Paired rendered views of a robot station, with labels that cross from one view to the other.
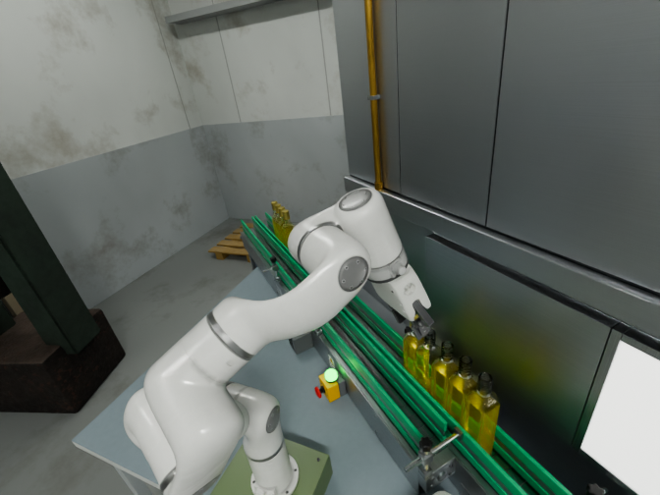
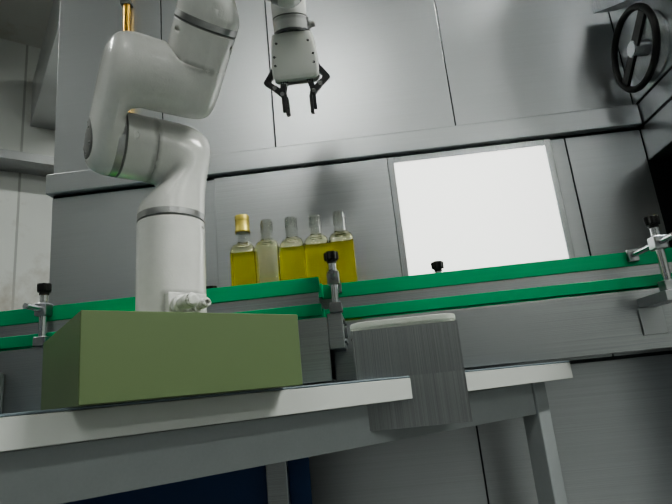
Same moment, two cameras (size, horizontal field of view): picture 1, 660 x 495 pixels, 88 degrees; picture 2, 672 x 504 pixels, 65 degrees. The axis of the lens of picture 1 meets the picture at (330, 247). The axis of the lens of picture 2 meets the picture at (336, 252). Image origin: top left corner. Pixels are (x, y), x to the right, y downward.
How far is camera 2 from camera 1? 1.29 m
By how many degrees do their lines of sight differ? 75
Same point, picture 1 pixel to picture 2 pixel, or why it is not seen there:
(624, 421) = (419, 220)
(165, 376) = not seen: outside the picture
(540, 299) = (340, 168)
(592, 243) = (354, 123)
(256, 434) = (204, 146)
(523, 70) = not seen: hidden behind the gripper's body
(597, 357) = (388, 184)
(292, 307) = not seen: outside the picture
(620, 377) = (403, 189)
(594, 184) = (343, 91)
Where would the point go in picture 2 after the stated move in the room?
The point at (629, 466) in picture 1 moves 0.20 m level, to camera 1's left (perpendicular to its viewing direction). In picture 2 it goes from (436, 254) to (409, 238)
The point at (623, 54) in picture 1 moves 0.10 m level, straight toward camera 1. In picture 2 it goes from (335, 33) to (348, 10)
